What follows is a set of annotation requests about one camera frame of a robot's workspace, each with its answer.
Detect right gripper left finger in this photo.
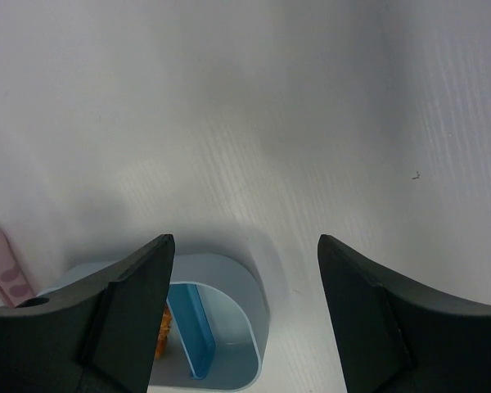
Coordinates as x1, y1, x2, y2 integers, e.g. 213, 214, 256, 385
0, 234, 175, 392

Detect blue lunch box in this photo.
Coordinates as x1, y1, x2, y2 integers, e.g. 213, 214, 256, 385
36, 252, 271, 392

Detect pink handled metal tongs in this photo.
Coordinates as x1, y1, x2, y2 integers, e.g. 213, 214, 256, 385
0, 231, 35, 307

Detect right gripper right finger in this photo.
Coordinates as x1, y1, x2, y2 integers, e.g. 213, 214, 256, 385
318, 234, 491, 392

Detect orange fried food piece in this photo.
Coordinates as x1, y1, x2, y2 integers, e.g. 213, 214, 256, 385
155, 305, 173, 359

